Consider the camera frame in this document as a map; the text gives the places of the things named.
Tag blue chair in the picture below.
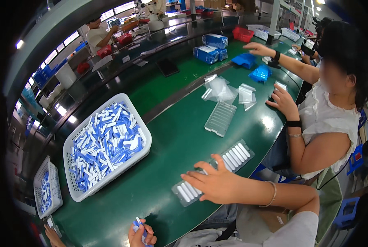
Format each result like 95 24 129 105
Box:
347 143 365 175

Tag stack of blue trays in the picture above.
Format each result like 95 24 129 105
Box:
231 52 257 70

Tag wide white plastic basket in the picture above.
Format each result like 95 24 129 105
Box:
246 24 282 41

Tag person's left hand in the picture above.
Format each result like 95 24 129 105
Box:
128 219 157 247

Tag cardboard box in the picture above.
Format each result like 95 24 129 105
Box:
258 209 291 233

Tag white bucket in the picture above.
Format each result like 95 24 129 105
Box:
55 63 77 90

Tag clear tray with white parts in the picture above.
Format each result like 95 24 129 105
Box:
171 139 255 207

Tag stack of blue crates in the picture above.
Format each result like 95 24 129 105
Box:
33 58 68 89

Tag small white basket with parts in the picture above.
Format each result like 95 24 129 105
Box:
33 156 63 219

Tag blue and white plastic part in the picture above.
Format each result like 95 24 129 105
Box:
132 217 154 247

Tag person's legs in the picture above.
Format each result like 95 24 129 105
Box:
199 204 239 231

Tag small stack of clear bags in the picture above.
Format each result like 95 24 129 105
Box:
238 83 257 112

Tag heap of blue white parts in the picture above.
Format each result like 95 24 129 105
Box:
68 102 147 192

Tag white paper sheet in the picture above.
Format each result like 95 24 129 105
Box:
91 55 114 73

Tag black tablet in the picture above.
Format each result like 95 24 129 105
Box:
155 58 180 77

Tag blue plastic stool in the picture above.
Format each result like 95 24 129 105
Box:
333 197 360 230

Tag person's body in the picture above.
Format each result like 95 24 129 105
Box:
172 211 319 247

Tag black cable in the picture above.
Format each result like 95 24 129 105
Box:
316 159 352 191

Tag pile of clear plastic bags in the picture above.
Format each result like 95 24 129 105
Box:
201 74 239 104

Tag white metal post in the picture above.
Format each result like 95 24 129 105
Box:
266 0 281 46

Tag large white plastic basket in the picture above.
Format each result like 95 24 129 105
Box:
63 93 152 203

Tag empty clear plastic tray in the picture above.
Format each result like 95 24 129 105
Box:
204 102 237 137

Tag blue bag of parts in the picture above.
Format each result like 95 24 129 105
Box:
248 64 273 83

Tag person's right hand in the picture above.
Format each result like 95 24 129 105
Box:
180 154 265 205

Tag small grey flat device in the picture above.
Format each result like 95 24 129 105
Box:
46 216 62 238

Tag thin silver bracelet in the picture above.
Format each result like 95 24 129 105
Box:
259 181 278 208

